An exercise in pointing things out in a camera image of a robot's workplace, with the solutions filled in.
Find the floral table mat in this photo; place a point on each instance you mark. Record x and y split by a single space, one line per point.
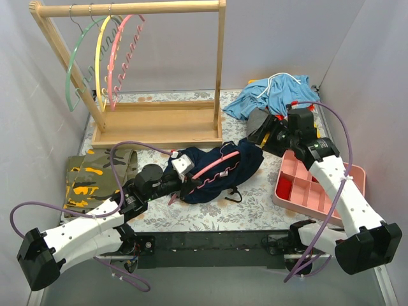
257 211

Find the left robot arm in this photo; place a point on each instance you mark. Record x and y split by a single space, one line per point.
44 256

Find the yellow hanger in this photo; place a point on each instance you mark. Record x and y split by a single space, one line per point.
99 53

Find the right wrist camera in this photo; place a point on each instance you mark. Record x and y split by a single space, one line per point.
296 104

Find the camouflage shorts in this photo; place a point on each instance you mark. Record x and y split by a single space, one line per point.
90 179

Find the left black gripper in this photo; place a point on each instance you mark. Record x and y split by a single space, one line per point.
183 188

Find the wooden clothes rack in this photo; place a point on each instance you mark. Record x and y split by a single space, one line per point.
163 124

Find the pink divided organizer tray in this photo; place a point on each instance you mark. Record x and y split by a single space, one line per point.
309 198

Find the pink hanger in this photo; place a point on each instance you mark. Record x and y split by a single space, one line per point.
223 158
115 83

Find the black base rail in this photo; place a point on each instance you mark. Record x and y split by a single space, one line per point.
262 248

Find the green hanger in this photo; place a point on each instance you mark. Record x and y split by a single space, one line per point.
80 89

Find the yellow plastic tray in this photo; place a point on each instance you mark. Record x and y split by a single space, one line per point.
315 112

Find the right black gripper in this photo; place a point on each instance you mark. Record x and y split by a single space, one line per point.
264 136

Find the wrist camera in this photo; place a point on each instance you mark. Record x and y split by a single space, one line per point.
182 165
296 104

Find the grey garment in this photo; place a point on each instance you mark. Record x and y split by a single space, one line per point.
255 120

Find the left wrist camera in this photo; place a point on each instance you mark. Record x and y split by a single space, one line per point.
182 165

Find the navy blue shorts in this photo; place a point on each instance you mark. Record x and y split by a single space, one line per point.
249 160

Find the light blue shorts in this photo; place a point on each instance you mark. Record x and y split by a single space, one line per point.
272 94

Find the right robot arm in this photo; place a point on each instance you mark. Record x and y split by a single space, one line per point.
368 240

